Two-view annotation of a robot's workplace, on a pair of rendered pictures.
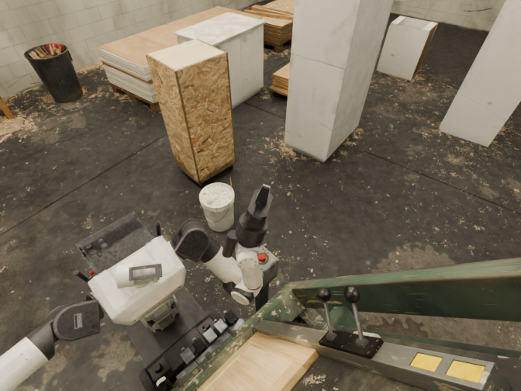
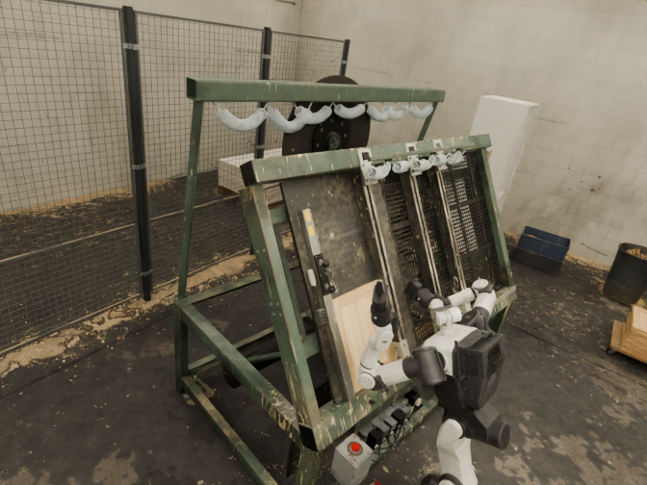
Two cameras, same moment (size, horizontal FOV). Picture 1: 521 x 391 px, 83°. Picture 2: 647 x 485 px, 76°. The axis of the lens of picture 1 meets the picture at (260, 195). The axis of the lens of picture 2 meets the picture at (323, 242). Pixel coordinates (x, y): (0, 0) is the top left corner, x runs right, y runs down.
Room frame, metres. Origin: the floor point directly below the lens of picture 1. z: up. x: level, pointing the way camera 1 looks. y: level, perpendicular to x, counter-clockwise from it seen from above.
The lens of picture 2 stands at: (1.90, -0.37, 2.46)
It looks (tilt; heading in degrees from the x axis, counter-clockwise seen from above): 26 degrees down; 175
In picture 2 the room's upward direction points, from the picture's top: 9 degrees clockwise
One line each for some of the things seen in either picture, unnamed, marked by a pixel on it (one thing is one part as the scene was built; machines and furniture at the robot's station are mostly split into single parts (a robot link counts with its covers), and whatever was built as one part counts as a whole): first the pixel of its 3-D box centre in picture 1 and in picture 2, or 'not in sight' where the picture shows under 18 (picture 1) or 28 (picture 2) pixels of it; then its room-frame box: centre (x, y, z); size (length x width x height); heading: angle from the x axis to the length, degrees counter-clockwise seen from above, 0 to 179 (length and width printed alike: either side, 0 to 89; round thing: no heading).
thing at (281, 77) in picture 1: (294, 82); not in sight; (4.15, -0.49, 0.15); 0.61 x 0.52 x 0.31; 143
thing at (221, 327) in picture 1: (203, 351); (393, 422); (0.40, 0.27, 0.69); 0.50 x 0.14 x 0.24; 133
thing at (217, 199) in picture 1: (219, 204); not in sight; (1.70, 0.37, 0.24); 0.32 x 0.30 x 0.47; 143
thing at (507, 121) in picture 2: not in sight; (484, 177); (-3.51, 2.15, 1.03); 0.61 x 0.58 x 2.05; 143
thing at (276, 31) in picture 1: (293, 17); not in sight; (6.88, -0.68, 0.23); 2.45 x 1.03 x 0.45; 143
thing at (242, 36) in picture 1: (225, 64); not in sight; (4.01, 0.49, 0.48); 1.00 x 0.64 x 0.95; 143
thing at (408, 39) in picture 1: (405, 48); not in sight; (4.90, -2.32, 0.36); 0.58 x 0.45 x 0.72; 53
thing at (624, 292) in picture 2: not in sight; (631, 274); (-2.45, 3.87, 0.33); 0.52 x 0.51 x 0.65; 143
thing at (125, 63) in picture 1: (191, 51); not in sight; (4.85, 1.10, 0.32); 2.45 x 1.06 x 0.65; 143
